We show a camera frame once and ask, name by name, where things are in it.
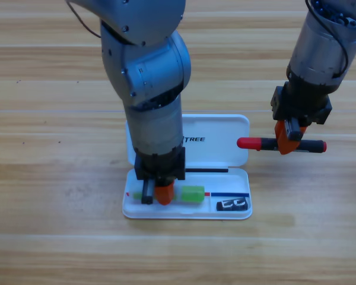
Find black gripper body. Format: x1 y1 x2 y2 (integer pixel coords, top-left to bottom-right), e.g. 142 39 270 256
270 74 333 142
134 147 186 205

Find green and white glue stick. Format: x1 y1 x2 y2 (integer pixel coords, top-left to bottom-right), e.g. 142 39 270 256
132 185 205 203

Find red black whiteboard marker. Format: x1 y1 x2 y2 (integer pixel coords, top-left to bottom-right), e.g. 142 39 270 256
236 137 327 154

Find black eraser with white print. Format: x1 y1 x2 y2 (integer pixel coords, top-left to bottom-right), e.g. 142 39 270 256
215 197 250 213

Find white Unitree pencil case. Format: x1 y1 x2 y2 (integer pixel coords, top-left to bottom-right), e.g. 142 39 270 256
122 114 253 220

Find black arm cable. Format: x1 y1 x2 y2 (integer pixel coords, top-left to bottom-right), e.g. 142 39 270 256
304 0 349 79

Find thin brown arm cable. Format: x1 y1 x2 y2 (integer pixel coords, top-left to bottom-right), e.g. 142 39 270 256
65 1 102 39

